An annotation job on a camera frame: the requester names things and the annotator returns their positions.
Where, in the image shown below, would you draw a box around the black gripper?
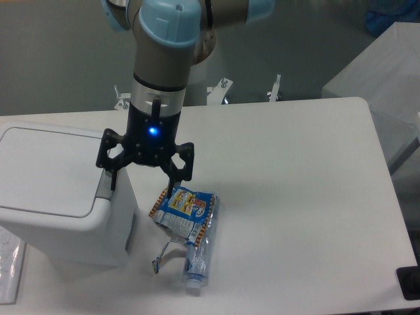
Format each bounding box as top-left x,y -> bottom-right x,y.
94,104 -> 195,200

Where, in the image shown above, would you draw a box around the white push-lid trash can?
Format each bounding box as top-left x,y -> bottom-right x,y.
1,121 -> 137,266

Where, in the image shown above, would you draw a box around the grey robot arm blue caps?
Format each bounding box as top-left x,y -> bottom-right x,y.
96,1 -> 275,191

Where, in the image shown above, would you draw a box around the blue snack wrapper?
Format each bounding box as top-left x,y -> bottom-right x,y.
149,186 -> 213,273

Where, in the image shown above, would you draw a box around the crushed clear plastic bottle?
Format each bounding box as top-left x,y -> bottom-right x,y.
183,194 -> 220,297

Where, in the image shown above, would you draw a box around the silver levelling foot bolt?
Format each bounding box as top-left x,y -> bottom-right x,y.
266,74 -> 282,102

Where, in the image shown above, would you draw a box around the laminated paper sheet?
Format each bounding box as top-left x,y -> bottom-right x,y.
1,227 -> 26,305

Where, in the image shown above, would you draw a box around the white covered side table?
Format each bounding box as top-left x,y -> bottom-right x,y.
322,22 -> 419,173

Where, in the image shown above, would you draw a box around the blue object in background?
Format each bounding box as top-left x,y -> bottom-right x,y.
364,7 -> 419,37

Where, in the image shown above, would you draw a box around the black device at table edge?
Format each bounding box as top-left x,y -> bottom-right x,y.
396,266 -> 419,301

